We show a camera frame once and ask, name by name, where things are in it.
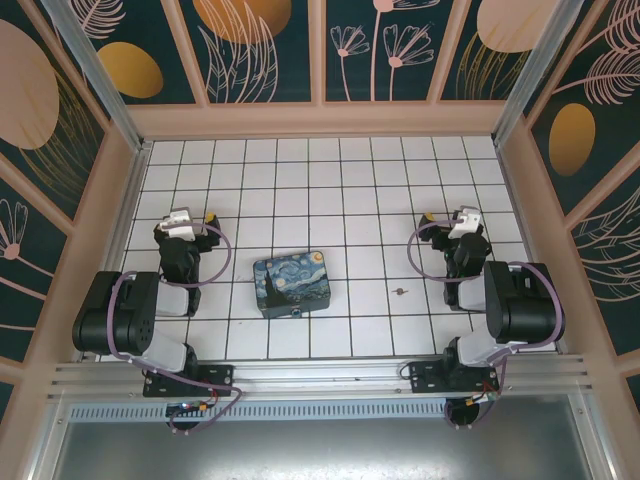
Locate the starry night tin box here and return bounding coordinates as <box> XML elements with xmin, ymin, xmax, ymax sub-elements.
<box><xmin>252</xmin><ymin>248</ymin><xmax>335</xmax><ymax>321</ymax></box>

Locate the grey metal sheet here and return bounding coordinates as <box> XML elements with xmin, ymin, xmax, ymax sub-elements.
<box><xmin>29</xmin><ymin>419</ymin><xmax>616</xmax><ymax>480</ymax></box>

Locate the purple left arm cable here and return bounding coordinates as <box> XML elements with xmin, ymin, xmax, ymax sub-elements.
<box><xmin>107</xmin><ymin>222</ymin><xmax>245</xmax><ymax>435</ymax></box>

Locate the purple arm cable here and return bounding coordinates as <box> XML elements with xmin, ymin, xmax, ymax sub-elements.
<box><xmin>107</xmin><ymin>222</ymin><xmax>245</xmax><ymax>435</ymax></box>
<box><xmin>407</xmin><ymin>217</ymin><xmax>566</xmax><ymax>431</ymax></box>

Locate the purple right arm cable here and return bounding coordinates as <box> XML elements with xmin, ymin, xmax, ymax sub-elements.
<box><xmin>407</xmin><ymin>217</ymin><xmax>566</xmax><ymax>431</ymax></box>

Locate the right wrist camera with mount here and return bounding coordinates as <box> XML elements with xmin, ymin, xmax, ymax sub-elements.
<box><xmin>447</xmin><ymin>205</ymin><xmax>482</xmax><ymax>240</ymax></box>

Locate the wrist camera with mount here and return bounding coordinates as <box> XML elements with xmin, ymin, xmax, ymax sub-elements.
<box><xmin>447</xmin><ymin>205</ymin><xmax>482</xmax><ymax>240</ymax></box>
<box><xmin>162</xmin><ymin>208</ymin><xmax>197</xmax><ymax>242</ymax></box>

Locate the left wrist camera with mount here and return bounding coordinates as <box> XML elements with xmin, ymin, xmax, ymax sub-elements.
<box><xmin>162</xmin><ymin>208</ymin><xmax>197</xmax><ymax>242</ymax></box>

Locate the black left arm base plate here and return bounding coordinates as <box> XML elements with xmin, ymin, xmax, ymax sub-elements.
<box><xmin>143</xmin><ymin>363</ymin><xmax>236</xmax><ymax>399</ymax></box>

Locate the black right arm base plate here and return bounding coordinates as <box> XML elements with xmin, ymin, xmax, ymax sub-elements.
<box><xmin>408</xmin><ymin>360</ymin><xmax>501</xmax><ymax>396</ymax></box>

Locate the aluminium frame post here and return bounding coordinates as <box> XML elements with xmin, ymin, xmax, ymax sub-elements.
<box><xmin>39</xmin><ymin>0</ymin><xmax>154</xmax><ymax>151</ymax></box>
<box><xmin>492</xmin><ymin>0</ymin><xmax>594</xmax><ymax>146</ymax></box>

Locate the aluminium mounting rail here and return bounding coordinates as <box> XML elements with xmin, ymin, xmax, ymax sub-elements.
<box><xmin>47</xmin><ymin>353</ymin><xmax>594</xmax><ymax>401</ymax></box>

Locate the slotted grey cable duct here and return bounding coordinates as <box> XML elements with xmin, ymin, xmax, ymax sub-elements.
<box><xmin>67</xmin><ymin>402</ymin><xmax>576</xmax><ymax>421</ymax></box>

